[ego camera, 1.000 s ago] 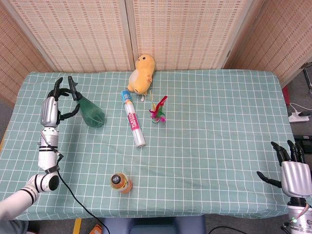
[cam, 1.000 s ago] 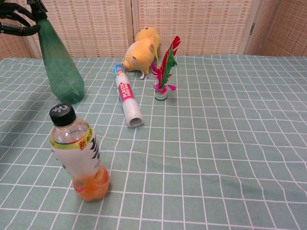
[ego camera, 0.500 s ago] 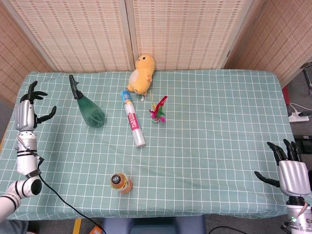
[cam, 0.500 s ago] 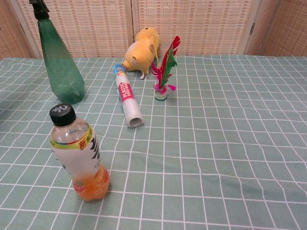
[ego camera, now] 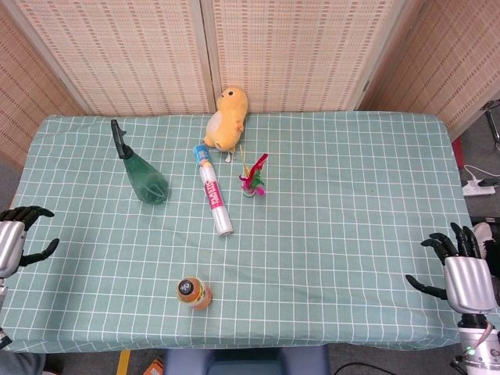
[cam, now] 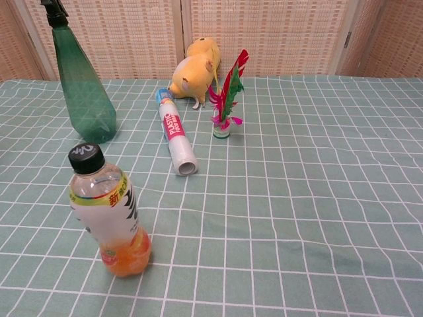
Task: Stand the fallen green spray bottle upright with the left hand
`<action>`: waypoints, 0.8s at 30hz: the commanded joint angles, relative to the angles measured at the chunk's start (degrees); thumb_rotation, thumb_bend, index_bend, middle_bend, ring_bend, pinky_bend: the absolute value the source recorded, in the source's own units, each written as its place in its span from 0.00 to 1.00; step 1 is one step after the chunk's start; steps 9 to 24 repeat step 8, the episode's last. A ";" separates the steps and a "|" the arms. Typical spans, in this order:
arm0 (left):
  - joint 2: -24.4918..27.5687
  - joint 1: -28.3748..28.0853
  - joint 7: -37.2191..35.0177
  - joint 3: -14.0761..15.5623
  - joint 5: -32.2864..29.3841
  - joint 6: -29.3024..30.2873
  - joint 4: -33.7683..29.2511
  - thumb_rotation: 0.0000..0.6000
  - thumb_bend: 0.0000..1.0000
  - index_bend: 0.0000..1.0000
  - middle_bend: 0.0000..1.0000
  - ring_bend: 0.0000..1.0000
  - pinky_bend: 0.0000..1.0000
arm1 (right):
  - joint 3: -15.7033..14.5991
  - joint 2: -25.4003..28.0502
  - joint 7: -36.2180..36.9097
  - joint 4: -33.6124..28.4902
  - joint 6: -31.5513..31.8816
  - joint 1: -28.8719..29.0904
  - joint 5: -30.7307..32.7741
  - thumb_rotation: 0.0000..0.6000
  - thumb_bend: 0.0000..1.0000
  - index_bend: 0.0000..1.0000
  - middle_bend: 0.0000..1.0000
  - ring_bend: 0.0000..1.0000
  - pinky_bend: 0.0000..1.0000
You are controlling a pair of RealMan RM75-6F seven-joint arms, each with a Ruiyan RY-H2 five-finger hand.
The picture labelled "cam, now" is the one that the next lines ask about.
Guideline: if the green spray bottle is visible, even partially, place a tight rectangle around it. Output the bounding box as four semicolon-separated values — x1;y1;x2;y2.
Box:
40;0;118;145

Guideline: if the woven bamboo screen panel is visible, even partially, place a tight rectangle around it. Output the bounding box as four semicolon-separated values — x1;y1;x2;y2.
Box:
180;0;360;78
336;0;423;79
0;0;50;83
24;0;184;81

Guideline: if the plastic wrap roll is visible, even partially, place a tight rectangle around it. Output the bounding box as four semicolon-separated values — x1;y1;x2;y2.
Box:
154;87;198;177

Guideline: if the green checked tablecloth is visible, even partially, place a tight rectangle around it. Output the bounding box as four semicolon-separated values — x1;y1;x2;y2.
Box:
0;75;423;317

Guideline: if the orange juice bottle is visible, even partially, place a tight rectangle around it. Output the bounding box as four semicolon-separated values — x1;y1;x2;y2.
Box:
67;142;152;277

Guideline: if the yellow plush toy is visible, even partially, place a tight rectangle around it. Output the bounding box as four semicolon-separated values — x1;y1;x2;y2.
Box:
167;37;221;110

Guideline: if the feather shuttlecock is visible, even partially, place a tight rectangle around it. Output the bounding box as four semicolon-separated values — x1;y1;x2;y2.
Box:
207;48;250;139

